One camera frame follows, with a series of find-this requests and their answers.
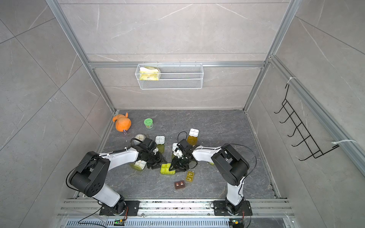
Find small green pillbox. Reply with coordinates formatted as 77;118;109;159
155;135;165;154
130;160;147;171

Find yellow small pillbox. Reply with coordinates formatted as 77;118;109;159
185;171;194;182

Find large green six-cell pillbox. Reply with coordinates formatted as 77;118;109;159
160;163;176;175

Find brown small pillbox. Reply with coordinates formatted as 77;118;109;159
174;180;186;190

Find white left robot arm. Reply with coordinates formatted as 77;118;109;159
66;138;166;210

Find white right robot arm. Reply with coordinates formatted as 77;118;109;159
169;139;250;210

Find grey alarm clock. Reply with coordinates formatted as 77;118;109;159
133;134;146;144

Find green pillbox centre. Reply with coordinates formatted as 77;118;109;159
172;142;179;159

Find amber pillbox at back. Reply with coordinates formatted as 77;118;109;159
187;128;199;145

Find green lidded round jar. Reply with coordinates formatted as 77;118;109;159
144;118;154;129

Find orange plush toy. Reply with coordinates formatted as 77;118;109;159
112;113;132;135

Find yellow packet in basket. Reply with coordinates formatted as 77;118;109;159
138;66;161;81

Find white wire wall basket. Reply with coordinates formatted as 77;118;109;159
135;63;204;90

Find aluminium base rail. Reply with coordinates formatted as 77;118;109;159
54;198;298;228

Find black wall hook rack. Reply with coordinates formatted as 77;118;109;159
274;84;340;162

